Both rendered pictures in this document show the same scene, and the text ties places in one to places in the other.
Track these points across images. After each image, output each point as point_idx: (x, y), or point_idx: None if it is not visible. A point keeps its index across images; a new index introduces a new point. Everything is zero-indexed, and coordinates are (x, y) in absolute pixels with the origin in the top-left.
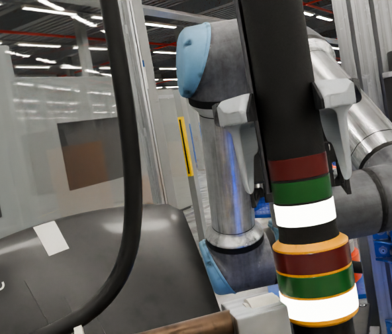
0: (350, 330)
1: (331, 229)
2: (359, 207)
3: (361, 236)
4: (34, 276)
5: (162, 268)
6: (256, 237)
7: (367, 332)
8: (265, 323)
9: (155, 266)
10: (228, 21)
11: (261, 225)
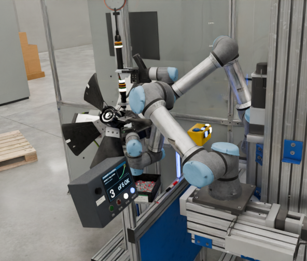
0: (120, 92)
1: (119, 83)
2: None
3: None
4: None
5: (140, 83)
6: (239, 107)
7: (241, 157)
8: None
9: (140, 83)
10: (220, 38)
11: (247, 106)
